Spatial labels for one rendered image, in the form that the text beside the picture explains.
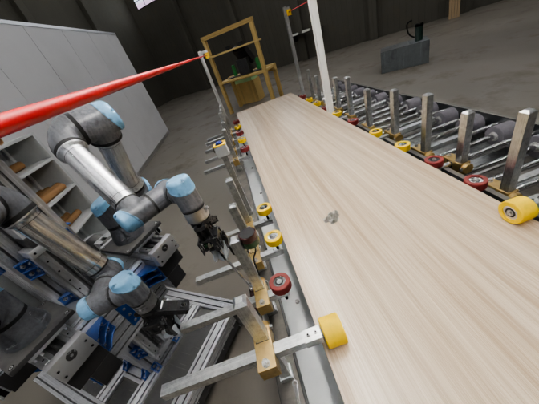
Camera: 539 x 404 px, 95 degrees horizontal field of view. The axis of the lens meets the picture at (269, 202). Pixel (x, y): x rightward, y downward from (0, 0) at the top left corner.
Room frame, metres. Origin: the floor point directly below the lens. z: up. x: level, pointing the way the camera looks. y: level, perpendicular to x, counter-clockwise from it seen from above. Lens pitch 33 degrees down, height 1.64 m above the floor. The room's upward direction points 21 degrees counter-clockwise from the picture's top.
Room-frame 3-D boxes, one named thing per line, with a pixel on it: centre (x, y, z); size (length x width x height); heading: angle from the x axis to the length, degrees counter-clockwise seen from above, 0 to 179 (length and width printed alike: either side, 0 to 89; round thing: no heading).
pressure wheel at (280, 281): (0.61, 0.07, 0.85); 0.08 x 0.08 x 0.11
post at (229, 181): (1.15, 0.15, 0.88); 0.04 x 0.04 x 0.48; 0
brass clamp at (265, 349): (0.38, 0.16, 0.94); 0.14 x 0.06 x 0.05; 0
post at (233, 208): (0.90, 0.15, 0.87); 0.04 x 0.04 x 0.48; 0
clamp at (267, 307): (0.63, 0.15, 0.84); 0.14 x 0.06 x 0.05; 0
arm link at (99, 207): (1.11, 0.71, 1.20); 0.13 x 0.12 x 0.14; 128
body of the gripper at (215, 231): (0.69, 0.23, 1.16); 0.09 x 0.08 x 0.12; 179
